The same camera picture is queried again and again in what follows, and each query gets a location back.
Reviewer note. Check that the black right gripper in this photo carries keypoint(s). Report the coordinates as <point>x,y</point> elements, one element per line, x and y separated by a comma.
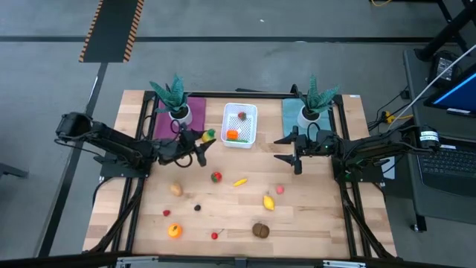
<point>314,143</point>

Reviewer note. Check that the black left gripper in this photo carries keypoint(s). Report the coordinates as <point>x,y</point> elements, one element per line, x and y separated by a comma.
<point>175,150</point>

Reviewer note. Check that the yellow toy bell pepper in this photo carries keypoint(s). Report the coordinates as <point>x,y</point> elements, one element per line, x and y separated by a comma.
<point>209,136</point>

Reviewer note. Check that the ridged orange toy fruit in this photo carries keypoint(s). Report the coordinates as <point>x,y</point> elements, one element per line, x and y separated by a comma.
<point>232,134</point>

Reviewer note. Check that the large red toy strawberry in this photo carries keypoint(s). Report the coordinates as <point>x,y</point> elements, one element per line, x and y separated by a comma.
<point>216,177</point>

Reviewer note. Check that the pink toy peach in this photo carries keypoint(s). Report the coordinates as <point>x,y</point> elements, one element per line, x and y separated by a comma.
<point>279,190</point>

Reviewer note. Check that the small red toy strawberry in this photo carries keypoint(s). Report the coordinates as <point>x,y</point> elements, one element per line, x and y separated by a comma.
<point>242,116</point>

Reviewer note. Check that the tan toy potato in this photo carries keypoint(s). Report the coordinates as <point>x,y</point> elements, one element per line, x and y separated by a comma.
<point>176,190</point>

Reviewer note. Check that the yellow toy lemon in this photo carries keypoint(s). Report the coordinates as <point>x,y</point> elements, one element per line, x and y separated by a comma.
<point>268,203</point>

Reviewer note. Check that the orange toy tangerine with leaf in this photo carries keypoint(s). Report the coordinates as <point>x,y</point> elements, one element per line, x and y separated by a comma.
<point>175,231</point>

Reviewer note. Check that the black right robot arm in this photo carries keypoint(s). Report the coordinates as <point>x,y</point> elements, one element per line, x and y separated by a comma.
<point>379,147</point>

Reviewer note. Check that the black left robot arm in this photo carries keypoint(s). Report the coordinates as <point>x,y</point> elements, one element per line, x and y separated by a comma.
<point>111,143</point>

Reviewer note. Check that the purple cloth mat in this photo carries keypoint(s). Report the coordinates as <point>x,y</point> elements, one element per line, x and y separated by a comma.
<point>197,111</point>

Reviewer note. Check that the teal cloth mat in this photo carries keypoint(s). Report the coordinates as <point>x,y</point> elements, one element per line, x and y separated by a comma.
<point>288,119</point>

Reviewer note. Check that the white perforated plastic basket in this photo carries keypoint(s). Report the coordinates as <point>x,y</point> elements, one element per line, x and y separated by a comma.
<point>250,128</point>

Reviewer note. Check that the snake plant in white pot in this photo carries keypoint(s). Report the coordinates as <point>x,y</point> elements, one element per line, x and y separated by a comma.
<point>316,98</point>
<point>173,95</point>

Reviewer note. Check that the brown toy kiwi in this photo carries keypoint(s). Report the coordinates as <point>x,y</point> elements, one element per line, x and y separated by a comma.
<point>260,230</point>

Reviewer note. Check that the red toy cherry with stem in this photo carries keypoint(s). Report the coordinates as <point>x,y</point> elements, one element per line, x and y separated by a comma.
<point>214,235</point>

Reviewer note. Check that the black hazard-striped floor mat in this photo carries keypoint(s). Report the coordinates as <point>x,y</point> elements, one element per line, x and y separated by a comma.
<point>111,30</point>

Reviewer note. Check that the white rod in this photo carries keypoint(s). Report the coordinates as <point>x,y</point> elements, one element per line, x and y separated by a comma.
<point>431,83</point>

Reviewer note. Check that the grey side cart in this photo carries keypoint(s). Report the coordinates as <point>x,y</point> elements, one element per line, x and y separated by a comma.
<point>439,208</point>

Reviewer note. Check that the dark laptop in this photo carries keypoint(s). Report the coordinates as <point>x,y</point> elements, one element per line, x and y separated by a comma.
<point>453,164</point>

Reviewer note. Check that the black power adapter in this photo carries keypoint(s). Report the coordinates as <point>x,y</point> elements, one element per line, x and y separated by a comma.
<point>442,69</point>

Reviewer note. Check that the monitor with blue screen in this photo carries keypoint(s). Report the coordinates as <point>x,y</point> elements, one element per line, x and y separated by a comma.
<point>459,95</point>

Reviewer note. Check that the black chair base leg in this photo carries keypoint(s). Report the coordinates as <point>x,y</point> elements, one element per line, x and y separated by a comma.
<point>11,170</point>

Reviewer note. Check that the black desk leg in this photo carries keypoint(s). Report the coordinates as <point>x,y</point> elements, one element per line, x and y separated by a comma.
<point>446,31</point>

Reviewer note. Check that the black aluminium rig frame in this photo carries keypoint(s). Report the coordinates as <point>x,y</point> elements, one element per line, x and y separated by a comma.
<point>260,95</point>

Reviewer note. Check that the metal front rail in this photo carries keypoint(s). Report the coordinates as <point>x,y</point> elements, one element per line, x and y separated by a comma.
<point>238,262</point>

